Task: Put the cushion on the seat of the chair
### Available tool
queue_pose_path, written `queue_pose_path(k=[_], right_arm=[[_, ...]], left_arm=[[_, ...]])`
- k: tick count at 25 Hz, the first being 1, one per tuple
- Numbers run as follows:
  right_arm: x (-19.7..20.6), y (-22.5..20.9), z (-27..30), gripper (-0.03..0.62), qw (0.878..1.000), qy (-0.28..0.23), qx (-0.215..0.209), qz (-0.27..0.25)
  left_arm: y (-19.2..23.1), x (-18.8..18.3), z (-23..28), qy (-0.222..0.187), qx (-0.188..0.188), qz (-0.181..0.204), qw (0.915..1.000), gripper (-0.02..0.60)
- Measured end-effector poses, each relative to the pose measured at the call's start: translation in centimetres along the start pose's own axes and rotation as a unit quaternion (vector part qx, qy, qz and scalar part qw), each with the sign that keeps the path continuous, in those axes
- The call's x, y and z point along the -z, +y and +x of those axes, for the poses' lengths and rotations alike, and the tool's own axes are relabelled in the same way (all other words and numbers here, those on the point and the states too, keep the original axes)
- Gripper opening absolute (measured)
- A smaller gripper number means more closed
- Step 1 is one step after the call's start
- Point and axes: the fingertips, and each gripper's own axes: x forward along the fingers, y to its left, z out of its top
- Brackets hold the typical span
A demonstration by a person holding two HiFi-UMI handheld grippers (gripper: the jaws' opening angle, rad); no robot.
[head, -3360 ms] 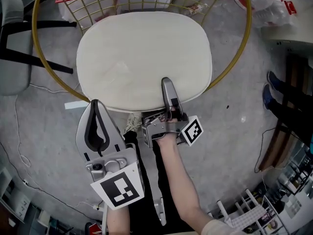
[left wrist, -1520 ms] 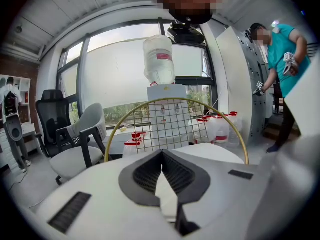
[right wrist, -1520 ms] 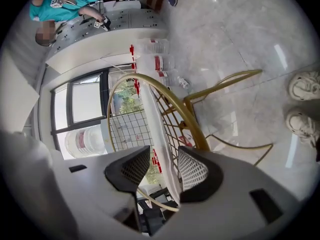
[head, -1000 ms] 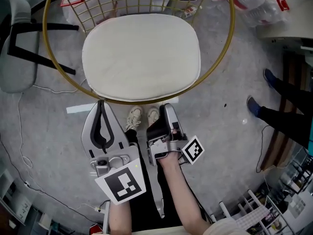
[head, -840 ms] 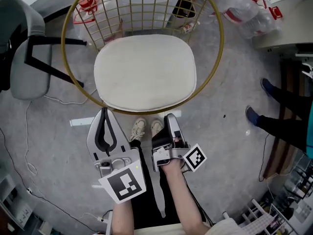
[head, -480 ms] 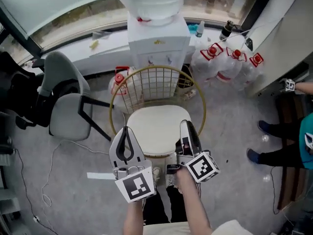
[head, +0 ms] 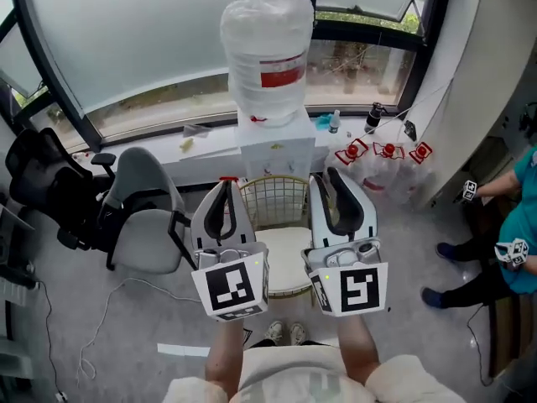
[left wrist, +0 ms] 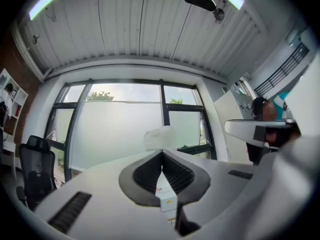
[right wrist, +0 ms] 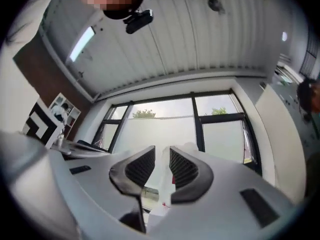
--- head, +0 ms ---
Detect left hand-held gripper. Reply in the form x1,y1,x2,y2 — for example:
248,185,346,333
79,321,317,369
190,179,270,322

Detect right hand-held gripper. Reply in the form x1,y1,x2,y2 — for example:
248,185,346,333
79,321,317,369
301,166,389,318

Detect white cushion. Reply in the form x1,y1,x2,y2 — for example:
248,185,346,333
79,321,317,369
253,226,314,297

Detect gold wire chair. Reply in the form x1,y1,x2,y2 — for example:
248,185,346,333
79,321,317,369
238,175,318,308

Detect person's right forearm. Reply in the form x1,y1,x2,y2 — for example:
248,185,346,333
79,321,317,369
335,315,383,390

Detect person's left forearm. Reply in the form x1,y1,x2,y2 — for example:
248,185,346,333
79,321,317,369
204,319,253,398

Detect grey padded chair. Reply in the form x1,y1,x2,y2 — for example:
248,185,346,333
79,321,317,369
98,147,198,275

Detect black mesh office chair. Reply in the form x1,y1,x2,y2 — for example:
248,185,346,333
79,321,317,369
4,127,127,251

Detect white window sill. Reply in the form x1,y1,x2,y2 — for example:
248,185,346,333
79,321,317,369
70,111,420,188

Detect white water dispenser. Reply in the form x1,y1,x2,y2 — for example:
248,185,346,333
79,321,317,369
233,111,316,182

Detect black thermos bottle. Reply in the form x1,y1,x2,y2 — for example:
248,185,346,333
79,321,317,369
363,102,389,134

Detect person's left shoe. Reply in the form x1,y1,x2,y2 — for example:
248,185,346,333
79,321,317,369
264,320,284,346

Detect person's black trousers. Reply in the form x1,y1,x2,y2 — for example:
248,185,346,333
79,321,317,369
250,338,332,348

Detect white floor tape strip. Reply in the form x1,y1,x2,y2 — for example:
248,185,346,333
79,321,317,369
157,343,211,359

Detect person's cream shirt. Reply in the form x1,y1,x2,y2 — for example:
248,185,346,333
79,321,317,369
161,344,467,403

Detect large clear water bottle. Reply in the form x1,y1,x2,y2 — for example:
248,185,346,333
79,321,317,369
220,0,315,128

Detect black equipment stand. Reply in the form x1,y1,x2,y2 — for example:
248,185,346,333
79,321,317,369
0,203,41,291

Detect thin white cord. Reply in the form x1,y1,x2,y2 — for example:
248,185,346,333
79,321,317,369
368,80,454,133

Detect white floor cable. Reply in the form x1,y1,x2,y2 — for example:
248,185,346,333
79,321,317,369
75,277,202,390

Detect thin black floor cable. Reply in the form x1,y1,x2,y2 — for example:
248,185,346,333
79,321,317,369
35,281,65,396

